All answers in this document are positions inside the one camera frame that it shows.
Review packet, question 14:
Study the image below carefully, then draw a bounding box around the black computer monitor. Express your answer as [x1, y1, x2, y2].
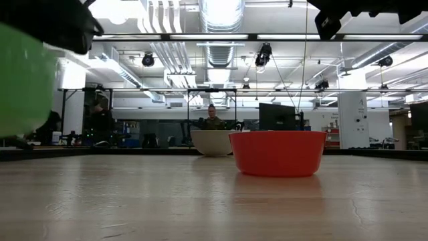
[258, 102, 297, 132]
[409, 101, 428, 130]

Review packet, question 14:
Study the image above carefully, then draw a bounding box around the person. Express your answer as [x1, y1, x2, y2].
[88, 99, 116, 147]
[199, 104, 227, 131]
[34, 110, 63, 146]

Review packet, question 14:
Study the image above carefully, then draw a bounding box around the red plastic bowl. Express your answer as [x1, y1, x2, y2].
[229, 131, 327, 178]

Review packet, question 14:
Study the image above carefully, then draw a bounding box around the black ceiling spotlight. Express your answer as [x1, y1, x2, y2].
[379, 55, 395, 68]
[314, 78, 330, 91]
[254, 42, 273, 68]
[141, 52, 156, 68]

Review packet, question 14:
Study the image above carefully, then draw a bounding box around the red shelf unit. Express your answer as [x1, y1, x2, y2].
[321, 126, 340, 149]

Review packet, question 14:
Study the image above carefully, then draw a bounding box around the black backpack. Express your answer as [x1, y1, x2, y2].
[142, 133, 158, 149]

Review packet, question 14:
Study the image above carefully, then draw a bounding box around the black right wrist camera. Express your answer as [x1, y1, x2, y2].
[314, 11, 343, 41]

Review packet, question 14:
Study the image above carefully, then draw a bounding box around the green plastic bowl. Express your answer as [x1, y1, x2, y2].
[0, 21, 60, 139]

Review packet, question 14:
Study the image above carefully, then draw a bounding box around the silver ceiling duct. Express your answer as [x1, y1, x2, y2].
[199, 0, 245, 68]

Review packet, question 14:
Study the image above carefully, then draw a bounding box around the black background rig frame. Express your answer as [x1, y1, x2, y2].
[57, 86, 239, 148]

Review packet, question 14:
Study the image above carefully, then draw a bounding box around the white pillar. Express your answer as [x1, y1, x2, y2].
[337, 91, 370, 150]

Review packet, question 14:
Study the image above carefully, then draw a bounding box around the cream plastic bowl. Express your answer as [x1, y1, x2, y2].
[190, 129, 235, 157]

